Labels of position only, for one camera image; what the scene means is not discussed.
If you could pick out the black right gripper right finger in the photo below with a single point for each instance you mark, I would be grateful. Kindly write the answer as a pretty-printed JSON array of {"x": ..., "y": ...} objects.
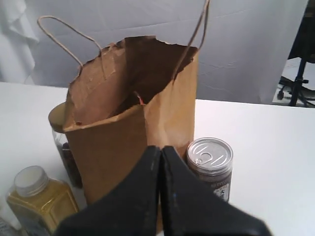
[{"x": 190, "y": 208}]

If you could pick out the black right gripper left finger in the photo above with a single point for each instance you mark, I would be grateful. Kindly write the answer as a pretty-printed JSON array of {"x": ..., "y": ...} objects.
[{"x": 130, "y": 209}]

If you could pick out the large brown paper bag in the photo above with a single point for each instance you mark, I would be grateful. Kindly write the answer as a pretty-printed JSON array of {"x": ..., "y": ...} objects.
[{"x": 137, "y": 92}]

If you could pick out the dark can silver lid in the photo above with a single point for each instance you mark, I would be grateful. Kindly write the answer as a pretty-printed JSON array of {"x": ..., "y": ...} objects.
[{"x": 211, "y": 161}]

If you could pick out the yellow grain bottle white cap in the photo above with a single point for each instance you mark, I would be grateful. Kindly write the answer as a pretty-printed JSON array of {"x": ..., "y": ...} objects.
[{"x": 40, "y": 203}]

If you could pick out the clear jar gold lid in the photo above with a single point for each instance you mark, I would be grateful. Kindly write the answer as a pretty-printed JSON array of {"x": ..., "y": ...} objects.
[{"x": 56, "y": 120}]

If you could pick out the black tripod stand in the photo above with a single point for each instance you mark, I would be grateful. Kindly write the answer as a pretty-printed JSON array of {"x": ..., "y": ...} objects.
[{"x": 304, "y": 48}]

